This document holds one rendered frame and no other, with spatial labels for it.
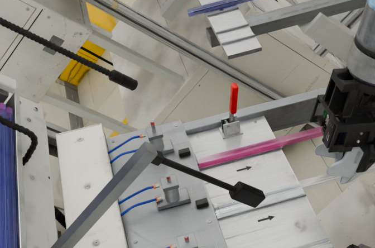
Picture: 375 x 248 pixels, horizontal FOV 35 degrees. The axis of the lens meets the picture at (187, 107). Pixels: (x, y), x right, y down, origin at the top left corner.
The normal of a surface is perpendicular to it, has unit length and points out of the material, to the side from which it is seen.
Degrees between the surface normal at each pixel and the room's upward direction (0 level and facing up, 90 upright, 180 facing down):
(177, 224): 44
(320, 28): 90
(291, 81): 90
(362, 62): 40
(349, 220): 0
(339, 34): 90
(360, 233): 0
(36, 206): 90
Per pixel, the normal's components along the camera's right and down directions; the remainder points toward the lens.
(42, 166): 0.62, -0.69
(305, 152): -0.75, -0.36
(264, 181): -0.11, -0.74
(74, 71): 0.24, 0.63
